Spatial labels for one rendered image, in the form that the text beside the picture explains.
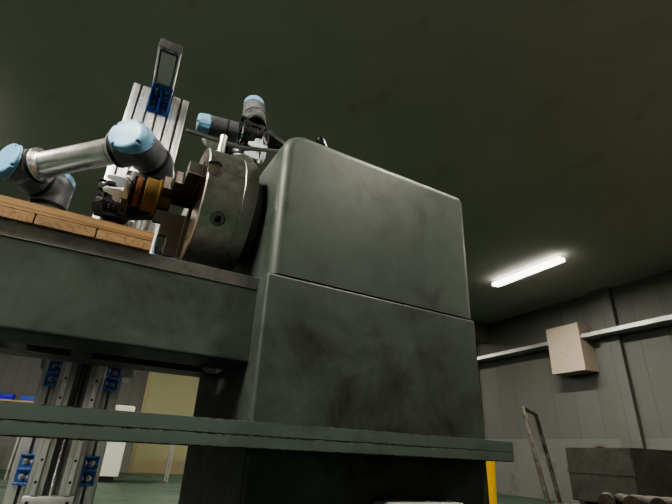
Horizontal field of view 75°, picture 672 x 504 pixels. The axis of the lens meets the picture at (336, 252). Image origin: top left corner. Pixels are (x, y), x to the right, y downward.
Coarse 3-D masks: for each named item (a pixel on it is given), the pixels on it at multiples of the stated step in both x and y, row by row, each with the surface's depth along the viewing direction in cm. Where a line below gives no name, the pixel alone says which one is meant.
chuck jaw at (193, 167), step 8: (192, 168) 103; (200, 168) 104; (208, 168) 103; (216, 168) 104; (176, 176) 105; (184, 176) 106; (192, 176) 103; (200, 176) 103; (216, 176) 103; (168, 184) 106; (176, 184) 104; (184, 184) 105; (192, 184) 105; (200, 184) 105; (168, 192) 106; (176, 192) 107; (184, 192) 107; (192, 192) 107; (184, 200) 109; (192, 200) 109
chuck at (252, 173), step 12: (252, 168) 111; (252, 180) 107; (252, 192) 106; (252, 204) 105; (240, 216) 103; (252, 216) 105; (240, 228) 104; (240, 240) 105; (228, 252) 106; (240, 252) 106; (228, 264) 109
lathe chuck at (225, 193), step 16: (208, 160) 106; (224, 160) 107; (240, 160) 112; (208, 176) 101; (224, 176) 104; (240, 176) 106; (208, 192) 100; (224, 192) 102; (240, 192) 104; (208, 208) 100; (224, 208) 102; (240, 208) 104; (192, 224) 103; (208, 224) 101; (224, 224) 102; (192, 240) 101; (208, 240) 102; (224, 240) 104; (192, 256) 105; (208, 256) 105; (224, 256) 106
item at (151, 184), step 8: (136, 176) 106; (136, 184) 105; (144, 184) 106; (152, 184) 106; (160, 184) 107; (136, 192) 104; (144, 192) 105; (152, 192) 106; (160, 192) 106; (128, 200) 105; (136, 200) 105; (144, 200) 105; (152, 200) 106; (160, 200) 108; (168, 200) 108; (144, 208) 107; (152, 208) 107; (160, 208) 109; (168, 208) 109
